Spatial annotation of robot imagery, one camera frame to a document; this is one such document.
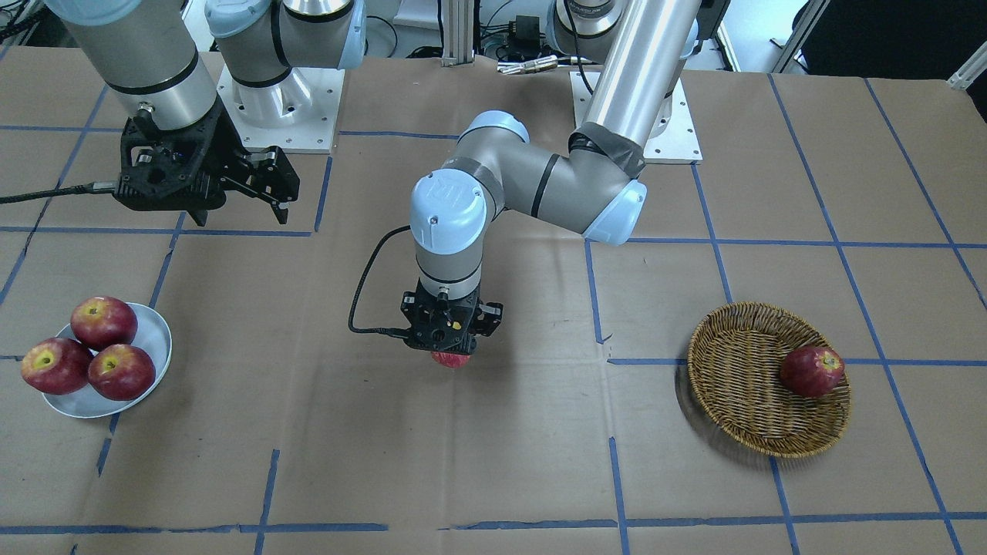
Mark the red apple in basket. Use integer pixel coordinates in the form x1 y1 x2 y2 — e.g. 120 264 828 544
779 345 845 398

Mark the light blue plate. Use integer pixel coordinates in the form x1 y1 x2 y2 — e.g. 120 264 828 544
42 302 173 419

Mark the red apple top plate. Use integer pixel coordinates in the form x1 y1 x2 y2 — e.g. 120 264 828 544
69 296 138 351

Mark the red apple plate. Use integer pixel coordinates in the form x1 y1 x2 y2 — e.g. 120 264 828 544
21 337 94 395
86 344 156 402
69 296 138 351

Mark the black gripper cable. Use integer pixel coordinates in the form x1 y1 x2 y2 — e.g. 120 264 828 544
347 224 413 338

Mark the woven wicker basket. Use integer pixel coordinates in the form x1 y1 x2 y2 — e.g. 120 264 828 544
686 301 853 458

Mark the red apple front plate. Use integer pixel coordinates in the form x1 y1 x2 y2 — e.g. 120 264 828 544
86 344 156 402

